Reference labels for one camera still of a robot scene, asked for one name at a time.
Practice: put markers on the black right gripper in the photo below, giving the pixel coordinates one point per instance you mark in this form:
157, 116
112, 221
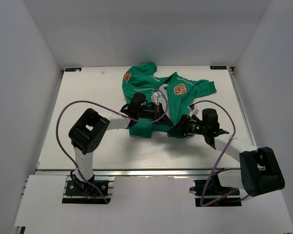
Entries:
181, 128

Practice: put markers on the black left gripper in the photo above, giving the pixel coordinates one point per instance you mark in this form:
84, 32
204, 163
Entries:
157, 109

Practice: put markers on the green jacket with white lining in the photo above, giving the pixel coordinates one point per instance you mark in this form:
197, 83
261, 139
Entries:
179, 91

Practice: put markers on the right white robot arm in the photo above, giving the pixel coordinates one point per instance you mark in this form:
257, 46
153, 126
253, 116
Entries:
259, 171

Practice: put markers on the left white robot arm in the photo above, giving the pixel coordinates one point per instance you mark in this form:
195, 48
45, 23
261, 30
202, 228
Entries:
87, 133

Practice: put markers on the right blue table label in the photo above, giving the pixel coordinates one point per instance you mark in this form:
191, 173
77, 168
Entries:
218, 67

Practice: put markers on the blue table label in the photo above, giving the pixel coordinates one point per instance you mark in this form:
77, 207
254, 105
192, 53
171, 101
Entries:
73, 69
218, 67

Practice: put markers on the left blue table label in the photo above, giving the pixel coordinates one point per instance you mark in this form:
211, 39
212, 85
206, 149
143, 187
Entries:
73, 69

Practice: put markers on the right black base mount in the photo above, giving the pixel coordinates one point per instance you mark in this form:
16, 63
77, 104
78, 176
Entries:
215, 190

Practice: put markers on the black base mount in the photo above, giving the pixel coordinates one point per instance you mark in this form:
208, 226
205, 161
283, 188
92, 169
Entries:
74, 194
215, 190

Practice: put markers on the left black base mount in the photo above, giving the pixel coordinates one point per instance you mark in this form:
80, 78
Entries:
74, 194

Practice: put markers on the aluminium table front rail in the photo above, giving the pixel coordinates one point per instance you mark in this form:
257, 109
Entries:
129, 172

